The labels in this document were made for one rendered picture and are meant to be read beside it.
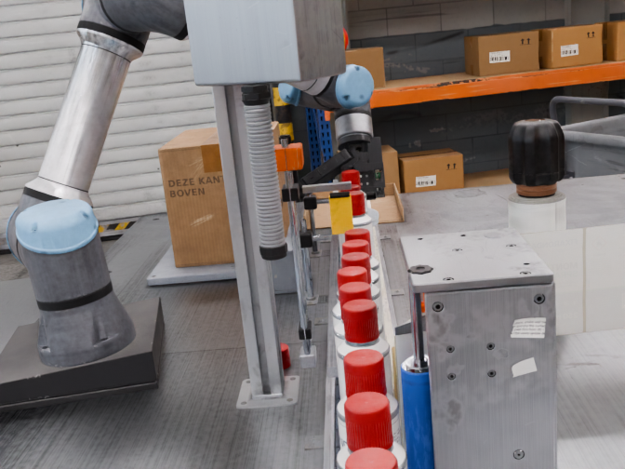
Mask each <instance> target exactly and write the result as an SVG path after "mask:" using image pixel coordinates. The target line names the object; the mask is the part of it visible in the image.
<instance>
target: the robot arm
mask: <svg viewBox="0 0 625 469"><path fill-rule="evenodd" d="M81 7H82V14H81V17H80V20H79V22H78V25H77V28H76V33H77V35H78V37H79V39H80V41H81V47H80V50H79V53H78V56H77V59H76V62H75V65H74V67H73V72H72V75H71V78H70V81H69V84H68V86H67V89H66V93H65V96H64V99H63V102H62V105H61V107H60V112H59V115H58V118H57V121H56V124H55V126H54V129H53V132H52V135H51V138H50V141H49V144H48V146H47V151H46V155H45V158H44V161H43V164H42V166H41V169H40V172H39V175H38V177H37V178H36V179H35V180H33V181H30V182H28V183H26V184H25V186H24V190H23V193H22V195H21V198H20V202H19V205H18V206H17V207H16V208H15V209H14V211H13V212H12V213H11V215H10V217H9V219H8V222H7V229H6V237H7V244H8V247H9V249H10V251H11V253H12V254H13V256H14V257H15V258H16V259H17V260H18V261H19V262H20V263H22V264H23V265H24V266H25V267H26V268H27V270H28V273H29V276H30V279H31V282H32V286H33V292H34V296H35V298H36V301H37V305H38V308H39V313H40V315H39V329H38V344H37V347H38V352H39V355H40V358H41V361H42V363H43V364H45V365H47V366H50V367H57V368H62V367H72V366H78V365H83V364H86V363H90V362H94V361H97V360H100V359H102V358H105V357H107V356H109V355H113V354H115V353H117V352H119V351H121V350H122V349H124V348H125V347H127V346H128V345H129V344H131V343H132V342H133V340H134V339H135V337H136V331H135V328H134V324H133V321H132V319H131V318H130V316H129V314H128V313H127V311H126V309H125V308H124V306H123V305H122V303H121V302H120V301H119V300H118V298H117V297H116V295H115V293H114V291H113V285H112V281H111V278H110V274H109V270H108V266H107V262H106V259H105V255H104V251H103V247H102V244H101V240H100V234H99V230H98V229H99V225H98V221H97V218H96V217H95V215H94V213H93V210H92V208H93V203H92V201H91V199H90V197H89V195H88V191H89V188H90V185H91V182H92V179H93V176H94V173H95V170H96V167H97V164H98V162H99V159H100V154H101V151H102V148H103V145H104V142H105V140H106V137H107V134H108V131H109V127H110V124H111V122H112V119H113V114H114V111H115V108H116V105H117V102H118V100H119V97H120V94H121V91H122V88H123V85H124V83H125V80H126V74H127V71H128V68H129V65H130V63H131V62H132V61H133V60H136V59H138V58H140V57H142V55H143V52H144V49H145V47H146V44H147V41H148V38H149V35H150V32H152V33H160V34H165V35H168V36H171V37H173V38H175V39H178V40H180V41H185V40H187V39H189V35H188V29H187V21H186V15H185V8H184V1H183V0H82V1H81ZM278 90H279V96H280V98H281V100H282V101H283V102H285V103H289V104H293V105H295V106H303V107H308V108H313V109H318V110H323V111H329V112H334V116H335V127H336V139H337V142H338V149H339V150H340V152H339V153H337V154H335V155H334V156H333V157H331V158H330V159H328V160H327V161H325V163H324V164H322V165H321V166H319V167H317V168H316V169H315V170H313V171H312V172H310V173H308V174H306V175H305V176H304V177H303V178H302V179H300V185H301V187H302V185H312V184H322V183H328V182H329V181H331V180H332V179H334V178H335V177H337V176H338V175H339V174H340V173H341V172H342V171H345V170H353V169H354V170H359V173H360V183H361V189H360V190H361V191H363V192H364V193H365V194H366V200H376V198H382V197H385V193H384V187H386V186H385V177H384V167H383V162H382V151H381V142H380V137H375V138H373V127H372V118H371V108H370V98H371V97H372V95H373V90H374V81H373V78H372V75H371V74H370V72H369V71H368V70H367V69H366V68H364V67H362V66H358V65H354V64H350V65H346V73H344V74H339V75H334V76H329V77H325V78H320V79H315V80H310V81H305V82H300V83H280V84H279V87H278Z"/></svg>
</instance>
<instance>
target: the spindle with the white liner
mask: <svg viewBox="0 0 625 469"><path fill-rule="evenodd" d="M508 154H509V178H510V180H511V182H512V183H514V184H516V192H515V193H513V194H510V195H509V197H508V208H509V228H515V229H516V230H517V231H518V233H519V234H527V233H536V232H549V231H560V230H566V215H565V201H566V196H565V194H564V193H562V192H559V191H557V181H560V180H561V179H562V178H563V177H564V175H565V134H564V132H563V129H562V127H561V126H560V124H559V122H558V121H556V120H552V119H548V118H533V119H526V120H521V121H518V122H515V123H514V124H513V125H512V128H511V130H510V133H509V137H508Z"/></svg>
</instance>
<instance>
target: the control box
mask: <svg viewBox="0 0 625 469"><path fill-rule="evenodd" d="M183 1H184V8H185V15H186V21H187V29H188V35H189V42H190V49H191V56H192V63H193V76H194V83H195V84H196V85H197V86H199V87H214V86H236V85H258V84H280V83H300V82H305V81H310V80H315V79H320V78H325V77H329V76H334V75H339V74H344V73H346V59H345V35H344V32H343V25H342V14H341V2H340V0H183Z"/></svg>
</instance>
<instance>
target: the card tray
mask: <svg viewBox="0 0 625 469"><path fill-rule="evenodd" d="M385 186H386V187H384V193H385V197H382V198H376V200H370V205H371V208H372V209H375V210H376V211H377V212H378V213H379V223H378V224H382V223H393V222H404V221H405V220H404V207H403V205H402V202H401V199H400V196H399V194H398V191H397V188H396V186H395V183H386V184H385ZM329 193H333V191H330V192H320V193H312V194H315V195H316V197H317V199H325V198H329ZM313 211H314V220H315V230H316V229H327V228H331V217H330V206H329V204H319V205H317V209H314V210H313ZM303 219H305V220H306V224H307V230H311V225H310V216H309V210H305V209H304V214H303Z"/></svg>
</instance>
